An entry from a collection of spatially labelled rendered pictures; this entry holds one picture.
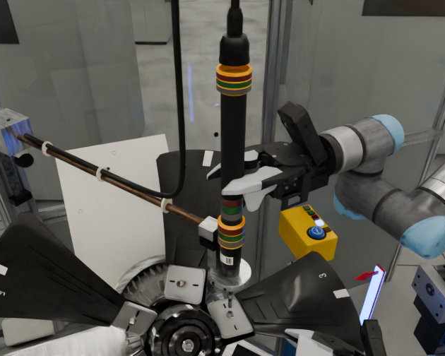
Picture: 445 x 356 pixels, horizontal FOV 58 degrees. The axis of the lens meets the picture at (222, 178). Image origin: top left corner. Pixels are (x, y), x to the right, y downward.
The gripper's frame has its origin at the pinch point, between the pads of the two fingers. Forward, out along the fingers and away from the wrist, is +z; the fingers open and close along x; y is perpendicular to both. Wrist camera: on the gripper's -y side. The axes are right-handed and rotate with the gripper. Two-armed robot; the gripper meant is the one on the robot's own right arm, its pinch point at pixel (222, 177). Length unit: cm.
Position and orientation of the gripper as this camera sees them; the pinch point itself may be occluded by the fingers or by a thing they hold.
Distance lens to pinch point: 56.5
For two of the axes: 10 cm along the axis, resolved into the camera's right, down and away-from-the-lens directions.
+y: -0.1, 8.2, 5.7
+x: -5.1, -4.9, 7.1
